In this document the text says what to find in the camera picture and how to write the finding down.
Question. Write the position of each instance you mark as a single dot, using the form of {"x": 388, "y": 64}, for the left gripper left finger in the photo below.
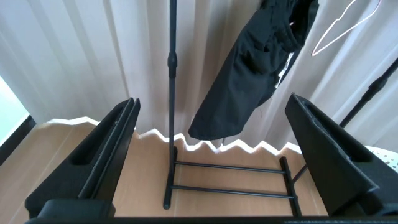
{"x": 93, "y": 168}

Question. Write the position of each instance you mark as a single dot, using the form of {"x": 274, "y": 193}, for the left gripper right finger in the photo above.
{"x": 342, "y": 174}

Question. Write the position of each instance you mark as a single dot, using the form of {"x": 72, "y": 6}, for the black shorts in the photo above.
{"x": 236, "y": 93}

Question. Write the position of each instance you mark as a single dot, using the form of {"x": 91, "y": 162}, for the white laundry basket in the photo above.
{"x": 388, "y": 158}

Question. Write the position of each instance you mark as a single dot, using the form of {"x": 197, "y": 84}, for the black clothes rack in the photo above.
{"x": 172, "y": 68}

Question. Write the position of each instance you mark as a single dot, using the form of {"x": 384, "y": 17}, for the beige curtain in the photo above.
{"x": 77, "y": 62}

